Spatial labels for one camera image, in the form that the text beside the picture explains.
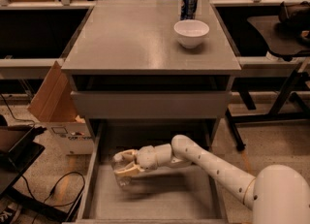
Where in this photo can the grey drawer cabinet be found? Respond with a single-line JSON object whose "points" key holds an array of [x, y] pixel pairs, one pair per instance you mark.
{"points": [[130, 46]]}

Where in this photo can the blue soda can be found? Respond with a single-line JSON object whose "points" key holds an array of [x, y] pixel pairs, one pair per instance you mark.
{"points": [[188, 9]]}

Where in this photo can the closed grey top drawer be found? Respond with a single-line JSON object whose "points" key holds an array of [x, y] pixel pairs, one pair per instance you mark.
{"points": [[151, 105]]}

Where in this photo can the black office chair right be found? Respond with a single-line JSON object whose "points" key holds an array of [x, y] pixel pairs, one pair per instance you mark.
{"points": [[283, 33]]}

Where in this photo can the clear plastic water bottle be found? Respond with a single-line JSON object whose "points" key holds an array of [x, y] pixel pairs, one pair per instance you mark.
{"points": [[121, 181]]}

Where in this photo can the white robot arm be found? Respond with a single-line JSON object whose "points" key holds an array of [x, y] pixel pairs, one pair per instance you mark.
{"points": [[278, 194]]}

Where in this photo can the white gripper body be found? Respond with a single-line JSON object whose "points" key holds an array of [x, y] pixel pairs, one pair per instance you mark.
{"points": [[146, 158]]}

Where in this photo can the open cardboard box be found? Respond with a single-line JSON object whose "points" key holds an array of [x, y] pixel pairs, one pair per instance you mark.
{"points": [[53, 106]]}

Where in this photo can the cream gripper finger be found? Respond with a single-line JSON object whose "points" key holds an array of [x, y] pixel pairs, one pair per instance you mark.
{"points": [[126, 155], [131, 169]]}

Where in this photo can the black chair base left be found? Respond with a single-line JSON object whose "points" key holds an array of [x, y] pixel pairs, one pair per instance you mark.
{"points": [[18, 152]]}

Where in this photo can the open grey middle drawer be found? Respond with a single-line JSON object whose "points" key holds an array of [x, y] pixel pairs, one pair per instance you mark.
{"points": [[165, 196]]}

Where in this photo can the white ceramic bowl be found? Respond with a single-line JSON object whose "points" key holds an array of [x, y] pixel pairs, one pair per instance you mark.
{"points": [[190, 33]]}

